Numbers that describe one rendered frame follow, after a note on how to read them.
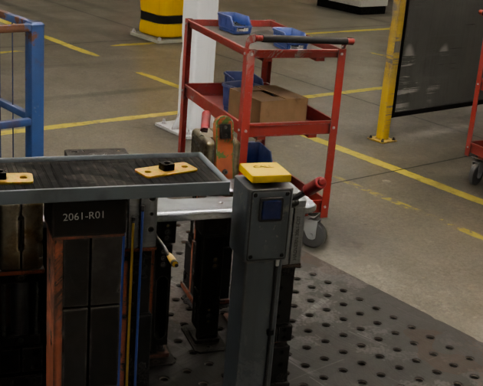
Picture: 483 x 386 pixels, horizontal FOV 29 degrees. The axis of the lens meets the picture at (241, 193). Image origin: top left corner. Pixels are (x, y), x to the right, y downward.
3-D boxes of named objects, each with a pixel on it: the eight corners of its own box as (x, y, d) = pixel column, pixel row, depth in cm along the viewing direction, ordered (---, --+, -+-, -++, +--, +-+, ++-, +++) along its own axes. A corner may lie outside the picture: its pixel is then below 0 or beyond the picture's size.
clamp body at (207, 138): (216, 280, 205) (227, 123, 193) (238, 309, 192) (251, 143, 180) (170, 283, 202) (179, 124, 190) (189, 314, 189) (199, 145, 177)
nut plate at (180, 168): (184, 163, 132) (185, 155, 131) (198, 171, 129) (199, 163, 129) (133, 171, 127) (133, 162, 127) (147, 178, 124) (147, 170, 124)
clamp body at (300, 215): (275, 361, 173) (294, 180, 161) (299, 393, 163) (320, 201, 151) (227, 367, 169) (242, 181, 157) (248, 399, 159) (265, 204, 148)
